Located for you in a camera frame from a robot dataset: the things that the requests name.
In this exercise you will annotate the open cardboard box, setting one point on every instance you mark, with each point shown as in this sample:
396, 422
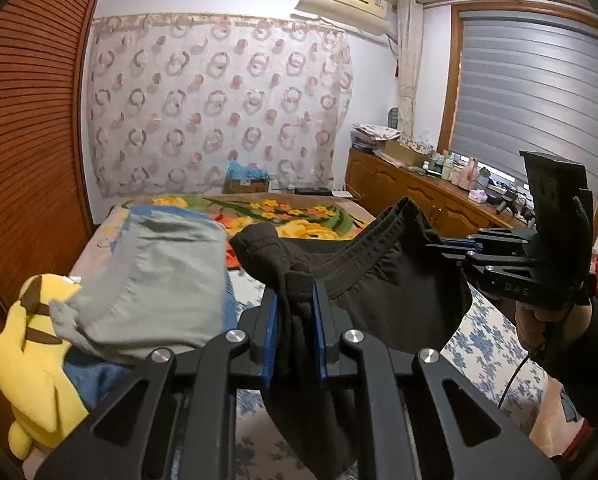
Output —
404, 152

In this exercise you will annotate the folded blue jeans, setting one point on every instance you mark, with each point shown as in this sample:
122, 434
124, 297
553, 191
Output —
99, 380

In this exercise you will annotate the blue floral bedsheet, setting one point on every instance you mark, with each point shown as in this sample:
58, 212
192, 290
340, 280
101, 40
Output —
489, 350

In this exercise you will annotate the lace window curtain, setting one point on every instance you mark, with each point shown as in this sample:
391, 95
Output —
409, 60

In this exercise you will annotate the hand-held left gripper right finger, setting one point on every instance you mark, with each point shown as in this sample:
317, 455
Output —
321, 340

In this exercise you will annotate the small grey fan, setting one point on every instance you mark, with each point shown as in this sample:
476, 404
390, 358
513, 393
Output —
394, 117

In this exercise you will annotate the flat black box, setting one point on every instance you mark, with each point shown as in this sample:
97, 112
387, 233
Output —
313, 191

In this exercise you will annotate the white air conditioner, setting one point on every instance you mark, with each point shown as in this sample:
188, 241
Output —
344, 2

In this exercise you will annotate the yellow plush toy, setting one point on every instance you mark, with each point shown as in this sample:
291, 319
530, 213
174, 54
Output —
29, 385

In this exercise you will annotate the colourful floral blanket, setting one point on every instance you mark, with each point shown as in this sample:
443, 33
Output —
279, 210

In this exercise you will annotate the small cardboard box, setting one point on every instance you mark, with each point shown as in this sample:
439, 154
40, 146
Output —
246, 186

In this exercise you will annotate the stack of magazines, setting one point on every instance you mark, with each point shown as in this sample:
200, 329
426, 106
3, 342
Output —
374, 135

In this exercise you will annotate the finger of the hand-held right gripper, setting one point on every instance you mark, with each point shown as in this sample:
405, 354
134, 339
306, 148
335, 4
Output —
461, 244
499, 259

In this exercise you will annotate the pink printed cloth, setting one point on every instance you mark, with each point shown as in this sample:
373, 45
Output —
554, 420

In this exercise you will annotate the blue plastic bag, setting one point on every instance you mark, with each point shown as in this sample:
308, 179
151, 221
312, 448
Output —
246, 170

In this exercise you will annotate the wooden window frame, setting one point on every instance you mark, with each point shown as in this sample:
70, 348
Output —
446, 85

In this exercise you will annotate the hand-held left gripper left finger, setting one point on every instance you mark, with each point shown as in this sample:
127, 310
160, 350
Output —
269, 345

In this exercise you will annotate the wooden cabinet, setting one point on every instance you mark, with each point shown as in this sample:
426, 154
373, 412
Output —
404, 190

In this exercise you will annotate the person's right hand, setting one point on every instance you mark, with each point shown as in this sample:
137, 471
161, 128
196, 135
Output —
534, 327

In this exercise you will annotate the wooden slatted wardrobe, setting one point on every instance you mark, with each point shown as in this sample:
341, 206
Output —
29, 135

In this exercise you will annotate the black pants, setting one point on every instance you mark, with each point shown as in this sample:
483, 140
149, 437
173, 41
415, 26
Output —
379, 300

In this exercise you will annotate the folded grey pants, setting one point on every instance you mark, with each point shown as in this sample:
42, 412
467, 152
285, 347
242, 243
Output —
154, 285

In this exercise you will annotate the grey window blind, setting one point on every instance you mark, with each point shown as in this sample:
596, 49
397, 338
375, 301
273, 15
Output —
529, 95

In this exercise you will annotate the group of toiletry bottles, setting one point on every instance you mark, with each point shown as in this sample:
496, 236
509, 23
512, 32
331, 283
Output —
449, 165

